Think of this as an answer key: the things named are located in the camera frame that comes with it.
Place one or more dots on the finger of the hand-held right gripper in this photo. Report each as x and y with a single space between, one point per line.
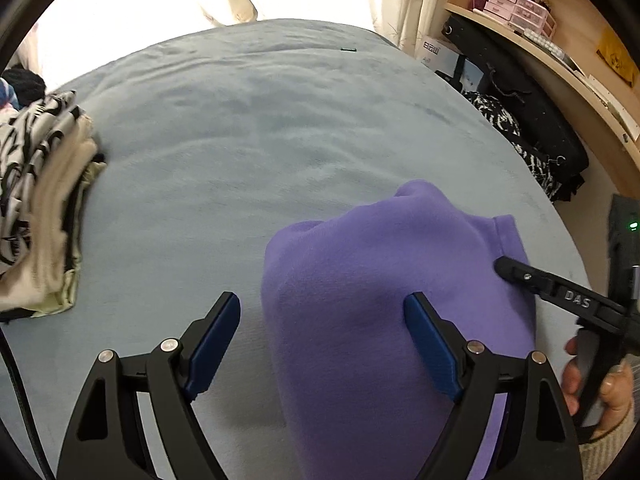
540 285

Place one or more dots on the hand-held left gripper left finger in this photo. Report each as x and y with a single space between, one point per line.
215 350

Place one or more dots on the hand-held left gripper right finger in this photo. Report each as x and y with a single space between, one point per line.
430 345

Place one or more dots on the purple zip hoodie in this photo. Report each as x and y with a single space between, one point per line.
360 285

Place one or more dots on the person's right forearm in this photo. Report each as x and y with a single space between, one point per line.
610 455

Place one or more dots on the person's right hand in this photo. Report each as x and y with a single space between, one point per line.
617 400

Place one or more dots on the pale yellow folded garment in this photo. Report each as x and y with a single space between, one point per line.
70 295

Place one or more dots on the white papers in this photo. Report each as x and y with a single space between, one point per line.
600 85

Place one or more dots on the black and white patterned cloth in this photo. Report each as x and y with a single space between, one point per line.
492 112

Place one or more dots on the black bag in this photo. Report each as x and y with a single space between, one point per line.
530 105

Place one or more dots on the cream folded garment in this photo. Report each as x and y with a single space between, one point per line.
60 200

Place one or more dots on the grey-blue bed blanket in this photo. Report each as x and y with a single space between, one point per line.
250 135

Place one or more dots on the white cardboard box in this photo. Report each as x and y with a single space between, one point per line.
435 52

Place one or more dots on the pink drawer organizer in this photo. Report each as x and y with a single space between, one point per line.
525 12

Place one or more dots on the black and white printed garment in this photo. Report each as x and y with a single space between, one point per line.
30 150

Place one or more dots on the dark cloth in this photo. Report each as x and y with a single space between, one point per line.
22 85

